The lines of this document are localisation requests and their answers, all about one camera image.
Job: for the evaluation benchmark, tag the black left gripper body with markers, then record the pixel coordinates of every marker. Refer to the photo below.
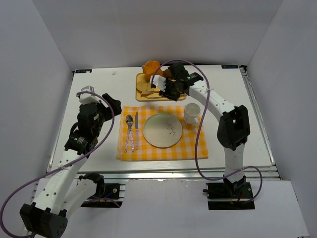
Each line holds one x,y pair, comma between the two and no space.
99,109

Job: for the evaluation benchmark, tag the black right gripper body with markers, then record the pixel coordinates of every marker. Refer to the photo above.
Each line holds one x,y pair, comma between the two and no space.
168,89

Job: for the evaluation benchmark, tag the metal serving tongs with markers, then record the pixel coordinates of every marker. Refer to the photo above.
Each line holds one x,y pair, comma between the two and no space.
150,95

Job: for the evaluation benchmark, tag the sliced toast bread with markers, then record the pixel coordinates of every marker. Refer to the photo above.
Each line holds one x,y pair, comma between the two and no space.
143,85

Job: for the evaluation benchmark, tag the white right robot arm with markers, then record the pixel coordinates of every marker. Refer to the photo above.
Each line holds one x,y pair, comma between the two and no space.
233,121

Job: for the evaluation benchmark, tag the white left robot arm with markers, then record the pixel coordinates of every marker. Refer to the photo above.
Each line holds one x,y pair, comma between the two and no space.
48,214

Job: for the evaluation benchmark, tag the brown chocolate bread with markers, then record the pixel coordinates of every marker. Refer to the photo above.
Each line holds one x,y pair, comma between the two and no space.
166,73

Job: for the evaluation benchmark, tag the orange bread loaf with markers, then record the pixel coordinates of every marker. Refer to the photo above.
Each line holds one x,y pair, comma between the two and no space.
149,69

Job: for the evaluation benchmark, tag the silver fork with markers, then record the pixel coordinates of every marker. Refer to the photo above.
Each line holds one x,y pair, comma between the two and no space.
131,136

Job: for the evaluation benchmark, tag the white mug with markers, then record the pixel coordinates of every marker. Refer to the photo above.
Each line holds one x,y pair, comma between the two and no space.
192,112

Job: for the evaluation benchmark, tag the silver table knife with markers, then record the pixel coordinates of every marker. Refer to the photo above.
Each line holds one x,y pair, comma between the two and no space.
136,131

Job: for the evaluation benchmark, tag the yellow serving tray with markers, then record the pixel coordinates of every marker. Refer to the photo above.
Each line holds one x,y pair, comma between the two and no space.
139,77

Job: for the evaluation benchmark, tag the yellow checkered placemat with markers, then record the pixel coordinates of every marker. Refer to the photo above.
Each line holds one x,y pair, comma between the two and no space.
182,150

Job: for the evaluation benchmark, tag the pale green round plate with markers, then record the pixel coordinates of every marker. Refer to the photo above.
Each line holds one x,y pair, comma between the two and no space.
162,130

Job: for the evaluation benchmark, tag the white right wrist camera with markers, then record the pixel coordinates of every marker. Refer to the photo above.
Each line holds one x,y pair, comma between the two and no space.
158,81

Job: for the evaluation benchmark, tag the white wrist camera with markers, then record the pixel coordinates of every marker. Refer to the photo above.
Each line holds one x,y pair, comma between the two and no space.
85,96
158,81

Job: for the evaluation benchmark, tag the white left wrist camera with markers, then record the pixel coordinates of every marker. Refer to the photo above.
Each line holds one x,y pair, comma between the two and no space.
85,96

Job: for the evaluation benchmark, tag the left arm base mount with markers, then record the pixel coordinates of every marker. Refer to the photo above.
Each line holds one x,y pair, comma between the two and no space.
107,195

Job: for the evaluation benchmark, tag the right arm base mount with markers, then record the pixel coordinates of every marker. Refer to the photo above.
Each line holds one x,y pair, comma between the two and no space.
225,196

